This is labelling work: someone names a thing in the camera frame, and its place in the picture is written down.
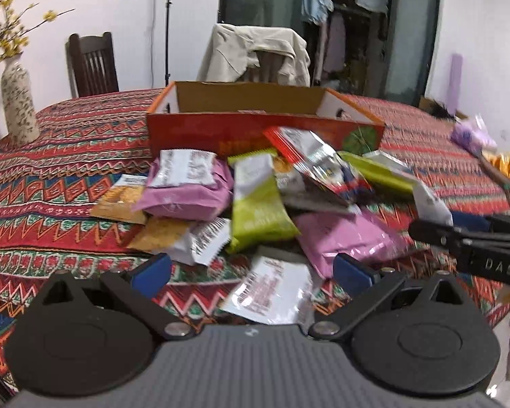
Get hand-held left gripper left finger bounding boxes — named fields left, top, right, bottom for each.
left=37, top=253, right=196, bottom=341

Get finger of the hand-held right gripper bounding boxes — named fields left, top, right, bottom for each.
left=453, top=215, right=510, bottom=238
left=408, top=219, right=510, bottom=260

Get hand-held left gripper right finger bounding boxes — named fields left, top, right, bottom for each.
left=308, top=253, right=472, bottom=343

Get small white snack packet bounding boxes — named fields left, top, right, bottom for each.
left=412, top=178, right=454, bottom=227

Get pink snack packet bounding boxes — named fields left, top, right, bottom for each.
left=132, top=149, right=234, bottom=222
left=291, top=210, right=411, bottom=279

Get yellow cracker packet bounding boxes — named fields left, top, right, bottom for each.
left=91, top=174, right=149, bottom=225

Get yellow-green snack packet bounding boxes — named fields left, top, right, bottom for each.
left=338, top=151, right=417, bottom=200

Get white and green snack packet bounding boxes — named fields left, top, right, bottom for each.
left=227, top=151, right=300, bottom=253

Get red and silver snack packet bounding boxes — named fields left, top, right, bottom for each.
left=263, top=126, right=375, bottom=198

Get orange cardboard box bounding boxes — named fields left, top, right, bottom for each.
left=147, top=81, right=385, bottom=159

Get yellow snack packet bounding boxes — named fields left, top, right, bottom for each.
left=127, top=217, right=192, bottom=258

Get white barcode snack packet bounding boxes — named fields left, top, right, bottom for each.
left=178, top=219, right=232, bottom=266

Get dark grey snack packet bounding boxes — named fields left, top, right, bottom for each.
left=280, top=178, right=362, bottom=215

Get large white snack packet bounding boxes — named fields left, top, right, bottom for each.
left=219, top=255, right=313, bottom=326

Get white and orange snack packet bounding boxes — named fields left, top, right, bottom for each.
left=273, top=156, right=307, bottom=192

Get purple yoga mat roll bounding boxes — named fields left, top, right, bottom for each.
left=448, top=53, right=463, bottom=115

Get dark wooden chair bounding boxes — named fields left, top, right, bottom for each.
left=66, top=32, right=120, bottom=98

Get floral ceramic vase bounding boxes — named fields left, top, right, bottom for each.
left=1, top=60, right=40, bottom=144

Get hanging lilac dress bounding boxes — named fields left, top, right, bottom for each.
left=323, top=13, right=347, bottom=73

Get wooden chair under jacket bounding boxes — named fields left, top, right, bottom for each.
left=242, top=51, right=290, bottom=83

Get beige jacket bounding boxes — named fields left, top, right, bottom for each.
left=198, top=23, right=311, bottom=88

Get studio light stand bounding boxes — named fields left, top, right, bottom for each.
left=165, top=0, right=173, bottom=88

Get yellow flower branches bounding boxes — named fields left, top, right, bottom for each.
left=0, top=0, right=75, bottom=62

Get dark framed glass door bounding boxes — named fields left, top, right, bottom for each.
left=218, top=0, right=445, bottom=107

